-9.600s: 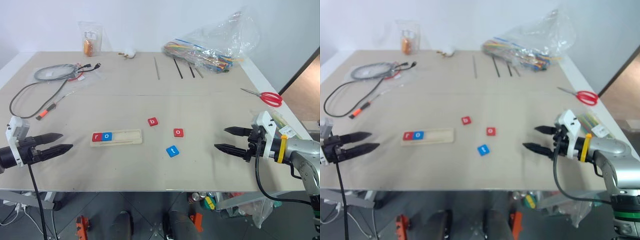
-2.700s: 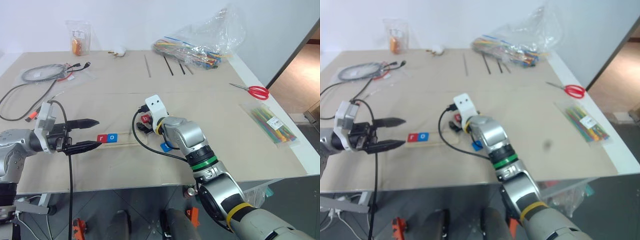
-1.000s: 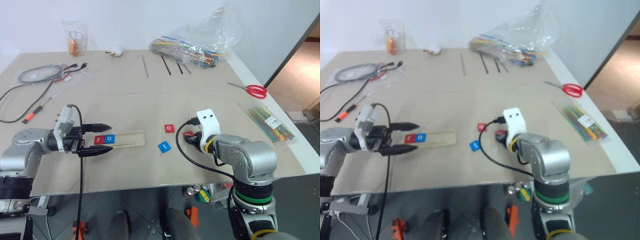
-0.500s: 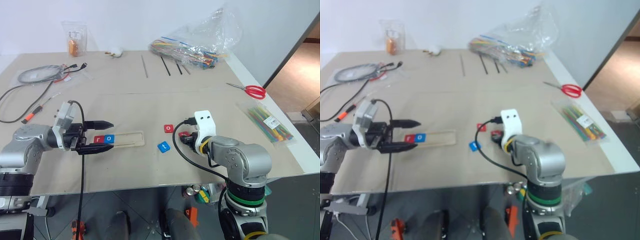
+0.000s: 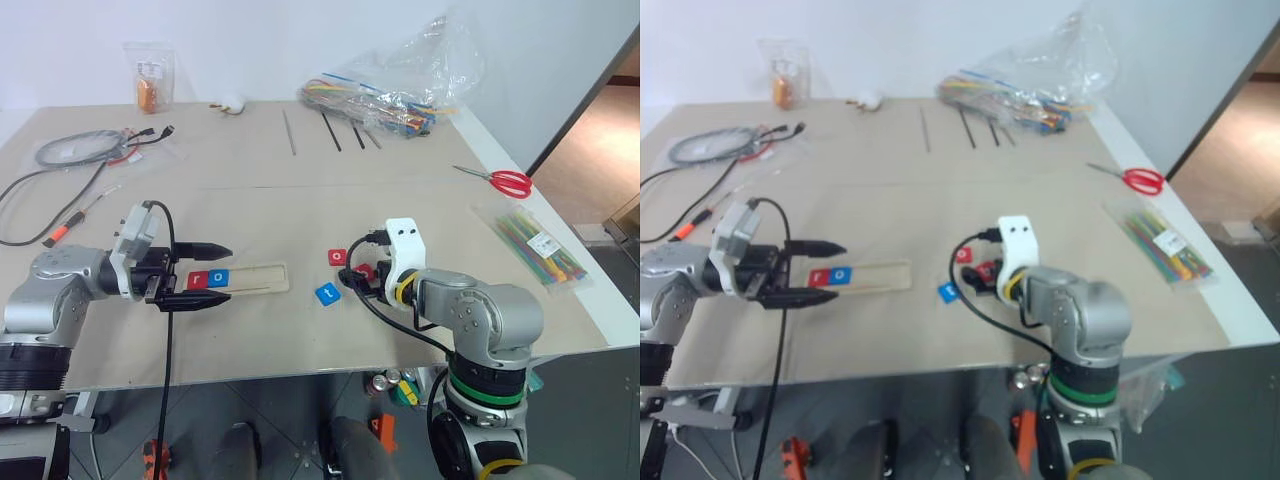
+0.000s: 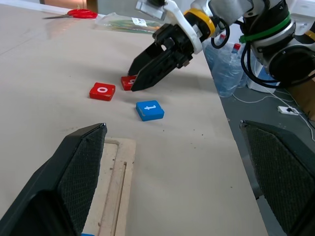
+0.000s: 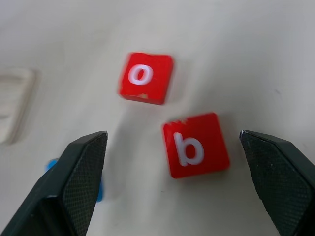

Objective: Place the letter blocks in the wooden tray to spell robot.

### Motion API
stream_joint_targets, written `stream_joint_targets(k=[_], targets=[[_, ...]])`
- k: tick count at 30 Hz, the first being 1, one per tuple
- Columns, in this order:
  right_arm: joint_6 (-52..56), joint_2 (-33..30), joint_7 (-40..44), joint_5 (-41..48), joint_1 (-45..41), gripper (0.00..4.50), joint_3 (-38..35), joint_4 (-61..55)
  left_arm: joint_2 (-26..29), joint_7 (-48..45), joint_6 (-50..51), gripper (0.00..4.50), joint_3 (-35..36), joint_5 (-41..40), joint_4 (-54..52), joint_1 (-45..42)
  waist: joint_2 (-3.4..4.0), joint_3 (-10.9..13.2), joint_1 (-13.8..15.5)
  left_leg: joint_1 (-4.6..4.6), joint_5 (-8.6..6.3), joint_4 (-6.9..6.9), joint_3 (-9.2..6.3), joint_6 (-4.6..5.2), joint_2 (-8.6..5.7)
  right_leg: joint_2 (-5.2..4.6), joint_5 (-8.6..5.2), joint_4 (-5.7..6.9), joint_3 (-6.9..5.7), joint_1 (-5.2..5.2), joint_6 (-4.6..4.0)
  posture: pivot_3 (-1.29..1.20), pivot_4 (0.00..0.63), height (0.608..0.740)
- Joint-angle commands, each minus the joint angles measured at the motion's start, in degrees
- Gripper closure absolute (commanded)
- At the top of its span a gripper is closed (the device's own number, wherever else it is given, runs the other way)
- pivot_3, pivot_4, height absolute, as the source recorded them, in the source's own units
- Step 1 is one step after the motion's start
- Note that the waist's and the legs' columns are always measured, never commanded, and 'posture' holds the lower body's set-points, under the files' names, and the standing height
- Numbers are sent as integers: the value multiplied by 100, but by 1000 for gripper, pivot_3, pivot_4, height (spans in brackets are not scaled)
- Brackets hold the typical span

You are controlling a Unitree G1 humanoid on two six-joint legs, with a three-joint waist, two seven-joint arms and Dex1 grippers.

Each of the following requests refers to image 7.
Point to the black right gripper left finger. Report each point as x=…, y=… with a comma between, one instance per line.
x=73, y=177

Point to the red letter b block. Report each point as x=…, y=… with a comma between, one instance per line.
x=194, y=147

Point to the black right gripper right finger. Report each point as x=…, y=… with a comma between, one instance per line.
x=278, y=172

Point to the red letter o block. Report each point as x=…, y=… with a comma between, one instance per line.
x=146, y=78

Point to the blue letter block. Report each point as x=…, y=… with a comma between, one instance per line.
x=52, y=164

